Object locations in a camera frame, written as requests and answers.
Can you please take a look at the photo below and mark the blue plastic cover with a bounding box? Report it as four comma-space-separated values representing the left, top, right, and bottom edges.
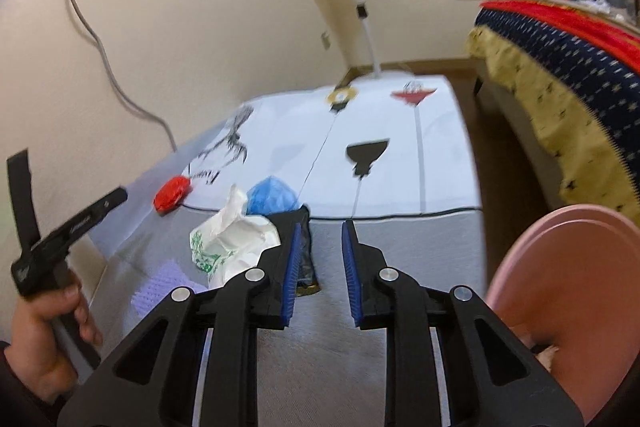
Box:
245, 176, 300, 215

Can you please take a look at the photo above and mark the white green-print plastic bag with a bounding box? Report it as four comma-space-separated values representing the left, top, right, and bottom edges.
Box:
190, 183, 282, 286

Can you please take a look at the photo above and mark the person's left hand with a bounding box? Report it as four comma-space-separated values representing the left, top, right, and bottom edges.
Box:
10, 282, 103, 405

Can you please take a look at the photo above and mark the black gold patterned wrapper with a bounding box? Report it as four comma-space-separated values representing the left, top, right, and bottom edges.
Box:
295, 203, 322, 297

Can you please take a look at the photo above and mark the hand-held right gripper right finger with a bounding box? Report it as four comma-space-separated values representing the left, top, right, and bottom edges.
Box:
341, 219, 586, 427

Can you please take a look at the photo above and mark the grey wall cable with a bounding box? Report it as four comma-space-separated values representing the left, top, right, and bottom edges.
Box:
47, 0, 178, 152

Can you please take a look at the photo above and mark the person's left forearm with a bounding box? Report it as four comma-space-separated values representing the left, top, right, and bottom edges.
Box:
0, 342, 56, 427

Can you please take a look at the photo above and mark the bed frame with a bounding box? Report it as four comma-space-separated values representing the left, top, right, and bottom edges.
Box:
472, 57, 566, 202

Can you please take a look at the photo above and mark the red plastic bag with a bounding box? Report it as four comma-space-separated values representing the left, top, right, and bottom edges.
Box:
152, 175, 194, 214

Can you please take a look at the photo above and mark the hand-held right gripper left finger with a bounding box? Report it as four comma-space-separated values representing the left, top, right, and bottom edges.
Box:
57, 207, 311, 427

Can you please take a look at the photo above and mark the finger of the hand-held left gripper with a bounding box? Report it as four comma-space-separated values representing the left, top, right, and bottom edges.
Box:
6, 149, 42, 253
85, 187, 129, 223

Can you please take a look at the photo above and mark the pale grey sheet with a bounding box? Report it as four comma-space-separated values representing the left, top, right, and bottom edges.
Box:
82, 134, 201, 273

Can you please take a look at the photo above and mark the purple foam net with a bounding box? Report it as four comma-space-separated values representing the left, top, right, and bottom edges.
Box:
131, 258, 208, 323

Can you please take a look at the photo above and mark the pink trash bin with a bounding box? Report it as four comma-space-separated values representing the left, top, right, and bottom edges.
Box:
485, 203, 640, 427

